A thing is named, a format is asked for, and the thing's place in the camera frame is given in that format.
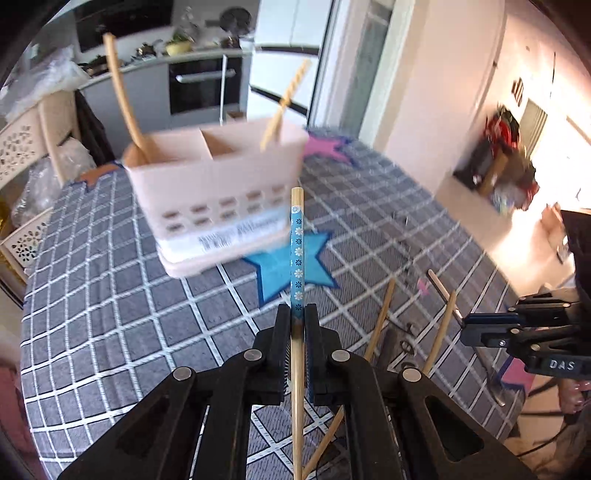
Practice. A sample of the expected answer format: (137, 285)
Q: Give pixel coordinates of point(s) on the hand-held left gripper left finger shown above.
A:
(280, 341)

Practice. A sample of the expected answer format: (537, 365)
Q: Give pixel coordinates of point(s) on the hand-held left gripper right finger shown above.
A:
(313, 350)

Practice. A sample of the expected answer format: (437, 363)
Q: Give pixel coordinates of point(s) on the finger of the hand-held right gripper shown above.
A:
(489, 330)

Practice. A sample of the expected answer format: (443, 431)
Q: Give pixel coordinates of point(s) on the plain wooden chopstick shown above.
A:
(379, 323)
(441, 332)

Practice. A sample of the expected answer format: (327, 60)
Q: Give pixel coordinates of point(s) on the grey metal utensil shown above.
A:
(443, 293)

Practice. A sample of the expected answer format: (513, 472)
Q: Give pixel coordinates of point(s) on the blue floral wooden chopstick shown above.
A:
(297, 249)

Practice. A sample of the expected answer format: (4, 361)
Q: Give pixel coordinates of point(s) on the beige plastic utensil holder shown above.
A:
(207, 184)

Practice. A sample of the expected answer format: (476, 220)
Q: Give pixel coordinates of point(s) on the person's right hand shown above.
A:
(575, 397)

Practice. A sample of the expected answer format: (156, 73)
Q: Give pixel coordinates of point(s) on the pile of household clutter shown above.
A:
(505, 161)

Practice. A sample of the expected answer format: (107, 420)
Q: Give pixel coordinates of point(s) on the grey checked star tablecloth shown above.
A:
(115, 286)

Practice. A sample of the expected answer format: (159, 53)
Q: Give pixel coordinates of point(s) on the striped wooden chopstick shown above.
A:
(285, 99)

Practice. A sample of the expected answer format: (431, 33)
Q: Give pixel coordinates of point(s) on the black built-in oven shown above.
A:
(203, 87)

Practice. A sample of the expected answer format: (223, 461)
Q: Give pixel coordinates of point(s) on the dark cloth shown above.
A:
(94, 129)

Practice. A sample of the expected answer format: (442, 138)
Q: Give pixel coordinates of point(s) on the crumpled plastic bag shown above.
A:
(55, 170)

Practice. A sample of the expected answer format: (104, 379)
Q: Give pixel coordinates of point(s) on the white fridge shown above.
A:
(291, 50)

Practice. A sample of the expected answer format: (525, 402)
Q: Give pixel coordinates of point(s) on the glass sliding door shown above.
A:
(364, 60)

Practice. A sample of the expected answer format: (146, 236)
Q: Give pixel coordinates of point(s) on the wooden spoon in holder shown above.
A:
(121, 87)

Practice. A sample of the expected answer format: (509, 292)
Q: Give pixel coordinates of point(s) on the yellow pot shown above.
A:
(179, 47)

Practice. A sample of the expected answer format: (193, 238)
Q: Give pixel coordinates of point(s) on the beige perforated plastic rack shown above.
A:
(27, 138)

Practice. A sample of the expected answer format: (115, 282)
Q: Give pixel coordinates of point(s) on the clear plastic bags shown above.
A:
(41, 78)

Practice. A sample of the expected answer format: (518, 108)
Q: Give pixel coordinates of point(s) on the dark wall hanging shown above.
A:
(517, 91)

